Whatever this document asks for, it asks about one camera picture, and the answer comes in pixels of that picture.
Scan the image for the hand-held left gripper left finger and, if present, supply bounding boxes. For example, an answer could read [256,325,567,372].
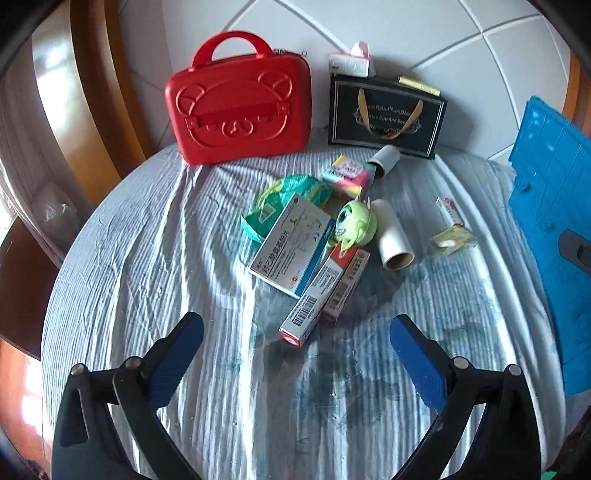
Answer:
[51,311,205,480]

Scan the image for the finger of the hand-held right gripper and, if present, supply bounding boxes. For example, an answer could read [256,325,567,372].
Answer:
[558,230,591,278]

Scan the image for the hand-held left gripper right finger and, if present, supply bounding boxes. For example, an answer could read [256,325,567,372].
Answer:
[389,315,541,480]

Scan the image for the blue plastic crate lid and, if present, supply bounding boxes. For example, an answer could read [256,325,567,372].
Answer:
[508,95,591,398]

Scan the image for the red toothpaste box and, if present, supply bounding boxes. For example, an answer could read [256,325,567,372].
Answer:
[318,244,371,324]

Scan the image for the long white red box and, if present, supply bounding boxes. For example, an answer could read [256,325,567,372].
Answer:
[279,263,356,348]

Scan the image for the plain white paper roll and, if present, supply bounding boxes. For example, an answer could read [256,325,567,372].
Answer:
[372,198,415,271]

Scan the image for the green one-eyed monster plush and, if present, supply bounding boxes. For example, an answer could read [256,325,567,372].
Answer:
[327,198,378,247]

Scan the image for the white medicine box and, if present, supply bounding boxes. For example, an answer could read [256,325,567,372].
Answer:
[249,194,337,296]

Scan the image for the green plastic packet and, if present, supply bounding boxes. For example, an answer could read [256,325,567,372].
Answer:
[240,174,333,243]

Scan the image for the yellow clear-wrapped packet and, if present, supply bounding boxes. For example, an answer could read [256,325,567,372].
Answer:
[431,224,478,254]

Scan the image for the small red-white box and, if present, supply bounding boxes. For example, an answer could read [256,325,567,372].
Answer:
[435,196,465,227]

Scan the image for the dark wooden nightstand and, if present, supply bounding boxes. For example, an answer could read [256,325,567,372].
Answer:
[0,215,63,361]

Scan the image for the clear plastic bag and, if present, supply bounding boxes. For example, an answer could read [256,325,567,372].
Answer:
[30,182,79,241]

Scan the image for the colourful small box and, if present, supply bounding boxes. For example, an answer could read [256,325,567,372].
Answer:
[322,154,372,199]

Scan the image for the white roll with dark end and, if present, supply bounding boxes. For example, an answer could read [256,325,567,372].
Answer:
[367,144,400,182]

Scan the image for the yellow flat packet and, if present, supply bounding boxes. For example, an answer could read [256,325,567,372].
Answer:
[398,76,441,97]

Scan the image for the red bear-face carry case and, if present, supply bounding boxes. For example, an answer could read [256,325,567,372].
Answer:
[165,31,312,166]

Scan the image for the black gift box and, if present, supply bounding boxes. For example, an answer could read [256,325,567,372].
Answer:
[328,74,448,160]

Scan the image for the white tissue pack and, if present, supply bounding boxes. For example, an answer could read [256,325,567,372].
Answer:
[329,41,376,79]

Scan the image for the wooden wall frame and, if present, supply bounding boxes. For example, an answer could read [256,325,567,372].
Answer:
[28,0,155,185]
[562,51,591,130]

